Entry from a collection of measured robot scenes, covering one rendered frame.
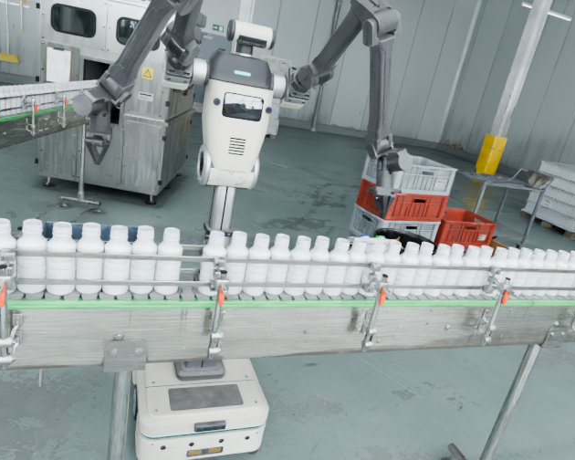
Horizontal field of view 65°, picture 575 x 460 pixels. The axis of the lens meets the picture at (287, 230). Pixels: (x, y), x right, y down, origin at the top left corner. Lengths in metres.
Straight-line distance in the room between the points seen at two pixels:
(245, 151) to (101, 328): 0.84
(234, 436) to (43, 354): 1.04
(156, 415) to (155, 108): 3.35
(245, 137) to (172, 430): 1.15
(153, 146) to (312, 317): 3.69
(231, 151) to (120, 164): 3.29
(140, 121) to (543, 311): 3.93
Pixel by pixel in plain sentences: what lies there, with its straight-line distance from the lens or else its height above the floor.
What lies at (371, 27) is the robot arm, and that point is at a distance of 1.37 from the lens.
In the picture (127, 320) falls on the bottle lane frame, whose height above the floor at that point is 0.95.
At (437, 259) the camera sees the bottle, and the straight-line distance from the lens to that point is 1.47.
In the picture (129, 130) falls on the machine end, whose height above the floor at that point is 0.73.
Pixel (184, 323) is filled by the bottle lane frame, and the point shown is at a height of 0.94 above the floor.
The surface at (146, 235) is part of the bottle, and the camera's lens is 1.12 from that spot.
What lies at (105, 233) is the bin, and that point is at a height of 0.92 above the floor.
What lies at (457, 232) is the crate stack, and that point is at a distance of 4.15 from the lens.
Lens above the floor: 1.58
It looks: 19 degrees down
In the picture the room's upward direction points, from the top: 12 degrees clockwise
